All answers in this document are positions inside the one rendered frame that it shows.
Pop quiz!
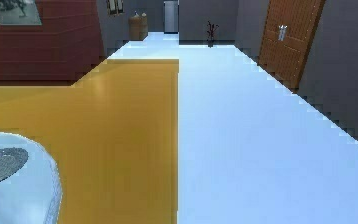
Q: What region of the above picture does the brown wooden room door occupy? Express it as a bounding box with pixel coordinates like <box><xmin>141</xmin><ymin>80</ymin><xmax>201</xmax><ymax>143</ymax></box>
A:
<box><xmin>258</xmin><ymin>0</ymin><xmax>327</xmax><ymax>90</ymax></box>

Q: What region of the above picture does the framed grey wall picture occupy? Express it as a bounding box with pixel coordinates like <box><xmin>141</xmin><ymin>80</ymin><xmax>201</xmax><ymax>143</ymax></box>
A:
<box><xmin>0</xmin><ymin>0</ymin><xmax>43</xmax><ymax>26</ymax></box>

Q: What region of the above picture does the brown wooden cabinet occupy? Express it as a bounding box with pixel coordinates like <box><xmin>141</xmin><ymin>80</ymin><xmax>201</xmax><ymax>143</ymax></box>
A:
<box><xmin>128</xmin><ymin>11</ymin><xmax>149</xmax><ymax>42</ymax></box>

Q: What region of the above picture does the dark framed window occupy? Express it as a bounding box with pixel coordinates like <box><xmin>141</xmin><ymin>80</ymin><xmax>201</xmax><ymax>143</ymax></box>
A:
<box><xmin>106</xmin><ymin>0</ymin><xmax>125</xmax><ymax>16</ymax></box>

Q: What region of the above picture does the grey round placemat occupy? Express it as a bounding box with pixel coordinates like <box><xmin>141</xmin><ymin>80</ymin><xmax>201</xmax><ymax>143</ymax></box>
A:
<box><xmin>0</xmin><ymin>147</ymin><xmax>30</xmax><ymax>188</ymax></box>

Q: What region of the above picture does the dark red house plant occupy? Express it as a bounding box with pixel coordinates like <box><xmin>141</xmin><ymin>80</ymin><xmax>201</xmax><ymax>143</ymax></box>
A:
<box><xmin>205</xmin><ymin>20</ymin><xmax>220</xmax><ymax>48</ymax></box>

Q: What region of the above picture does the silver door handle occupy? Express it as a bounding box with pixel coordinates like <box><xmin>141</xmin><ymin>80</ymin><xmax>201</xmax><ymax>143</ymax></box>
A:
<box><xmin>277</xmin><ymin>24</ymin><xmax>288</xmax><ymax>42</ymax></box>

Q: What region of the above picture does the white fridge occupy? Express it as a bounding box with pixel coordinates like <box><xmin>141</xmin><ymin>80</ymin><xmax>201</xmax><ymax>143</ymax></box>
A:
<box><xmin>163</xmin><ymin>0</ymin><xmax>179</xmax><ymax>34</ymax></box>

